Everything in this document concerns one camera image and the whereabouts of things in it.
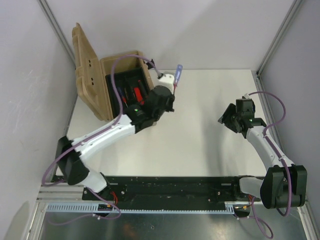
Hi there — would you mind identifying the black tool box tray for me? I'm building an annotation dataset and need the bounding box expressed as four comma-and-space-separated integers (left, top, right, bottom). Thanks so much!
104, 66, 153, 119

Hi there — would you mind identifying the blue handled screwdriver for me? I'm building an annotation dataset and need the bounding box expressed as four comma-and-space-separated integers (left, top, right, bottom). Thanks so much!
117, 87, 128, 107
173, 64, 183, 95

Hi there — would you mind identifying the tan plastic tool box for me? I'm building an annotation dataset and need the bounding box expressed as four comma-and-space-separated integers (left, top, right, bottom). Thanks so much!
72, 23, 152, 121

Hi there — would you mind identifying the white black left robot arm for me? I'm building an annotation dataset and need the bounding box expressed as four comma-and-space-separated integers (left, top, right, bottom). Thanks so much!
56, 85, 175, 200

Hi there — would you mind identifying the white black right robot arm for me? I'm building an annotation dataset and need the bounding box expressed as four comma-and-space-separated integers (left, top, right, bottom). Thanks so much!
218, 97, 307, 209

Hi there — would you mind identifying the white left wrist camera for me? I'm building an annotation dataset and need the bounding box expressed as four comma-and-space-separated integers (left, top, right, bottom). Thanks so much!
157, 73, 175, 94

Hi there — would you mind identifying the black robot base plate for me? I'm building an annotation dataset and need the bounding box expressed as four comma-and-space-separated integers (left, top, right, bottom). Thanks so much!
98, 176, 252, 204

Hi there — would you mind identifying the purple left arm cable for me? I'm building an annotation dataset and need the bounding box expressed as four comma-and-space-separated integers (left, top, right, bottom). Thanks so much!
41, 54, 165, 225

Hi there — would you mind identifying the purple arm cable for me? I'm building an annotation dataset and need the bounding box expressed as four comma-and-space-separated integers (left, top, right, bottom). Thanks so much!
41, 54, 165, 225
243, 91, 293, 238

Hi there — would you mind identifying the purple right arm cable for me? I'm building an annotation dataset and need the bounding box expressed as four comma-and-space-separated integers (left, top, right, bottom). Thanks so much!
243, 91, 293, 238

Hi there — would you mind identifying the right aluminium frame post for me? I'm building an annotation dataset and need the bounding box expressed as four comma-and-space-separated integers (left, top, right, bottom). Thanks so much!
255, 0, 305, 77

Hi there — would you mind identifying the aluminium frame post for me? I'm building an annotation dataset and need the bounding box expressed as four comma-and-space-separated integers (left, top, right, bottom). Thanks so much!
36, 0, 76, 72
255, 0, 305, 77

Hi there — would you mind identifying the aluminium frame rail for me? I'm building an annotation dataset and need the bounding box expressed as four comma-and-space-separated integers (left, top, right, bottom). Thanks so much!
36, 183, 84, 203

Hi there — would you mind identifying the left aluminium frame post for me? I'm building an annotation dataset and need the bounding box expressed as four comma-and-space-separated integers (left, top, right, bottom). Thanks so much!
36, 0, 76, 72

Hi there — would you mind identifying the grey slotted cable duct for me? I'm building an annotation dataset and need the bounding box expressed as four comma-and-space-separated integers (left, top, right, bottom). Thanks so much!
46, 201, 251, 214

